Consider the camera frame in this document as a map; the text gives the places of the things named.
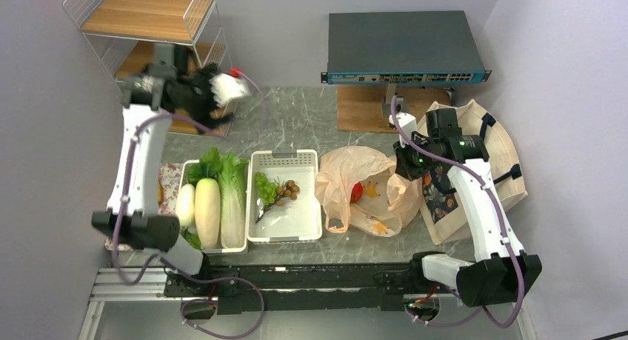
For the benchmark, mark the right white plastic basket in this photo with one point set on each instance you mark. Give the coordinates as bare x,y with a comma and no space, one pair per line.
297,220

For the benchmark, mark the large white daikon radish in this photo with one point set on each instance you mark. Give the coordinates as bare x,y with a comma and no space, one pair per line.
203,176

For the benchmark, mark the wooden board with metal stand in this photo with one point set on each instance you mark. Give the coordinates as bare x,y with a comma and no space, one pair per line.
361,109

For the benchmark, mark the white wire wooden shelf rack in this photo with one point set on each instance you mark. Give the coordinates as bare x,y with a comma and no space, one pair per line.
122,32

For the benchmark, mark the beige canvas tote bag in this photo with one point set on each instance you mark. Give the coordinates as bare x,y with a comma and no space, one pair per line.
441,209

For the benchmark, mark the red pepper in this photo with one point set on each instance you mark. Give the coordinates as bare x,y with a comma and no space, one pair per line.
356,193

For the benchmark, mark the brown longan fruit branch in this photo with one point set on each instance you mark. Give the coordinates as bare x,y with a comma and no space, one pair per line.
288,190

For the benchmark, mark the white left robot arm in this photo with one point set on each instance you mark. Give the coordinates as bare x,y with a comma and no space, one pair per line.
131,216

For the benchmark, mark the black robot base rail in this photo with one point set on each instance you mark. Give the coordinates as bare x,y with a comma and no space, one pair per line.
242,288

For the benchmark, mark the floral pattern tray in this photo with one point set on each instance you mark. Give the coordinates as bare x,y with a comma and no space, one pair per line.
169,178

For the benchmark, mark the dark grey network switch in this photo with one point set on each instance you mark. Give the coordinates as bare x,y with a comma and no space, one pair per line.
428,48

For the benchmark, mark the green lettuce leaf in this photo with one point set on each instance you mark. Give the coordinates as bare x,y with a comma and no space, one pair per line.
232,183

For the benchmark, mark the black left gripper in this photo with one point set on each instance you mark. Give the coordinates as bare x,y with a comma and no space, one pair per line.
204,79

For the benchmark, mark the orange plastic grocery bag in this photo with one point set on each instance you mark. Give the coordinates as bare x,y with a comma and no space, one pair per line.
389,203

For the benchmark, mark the white plastic basket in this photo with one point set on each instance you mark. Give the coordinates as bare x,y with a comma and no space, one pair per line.
297,220
218,249

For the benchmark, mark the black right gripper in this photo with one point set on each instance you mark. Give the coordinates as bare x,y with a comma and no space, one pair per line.
404,168

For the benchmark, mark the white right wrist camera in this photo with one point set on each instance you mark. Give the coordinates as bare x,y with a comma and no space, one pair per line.
406,126

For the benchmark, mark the left white plastic basket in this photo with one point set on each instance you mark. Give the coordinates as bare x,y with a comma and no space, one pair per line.
218,249

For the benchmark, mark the brown bread slice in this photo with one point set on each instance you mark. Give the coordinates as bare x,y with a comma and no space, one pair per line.
160,194

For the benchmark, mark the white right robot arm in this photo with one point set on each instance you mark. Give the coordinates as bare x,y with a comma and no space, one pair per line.
502,272

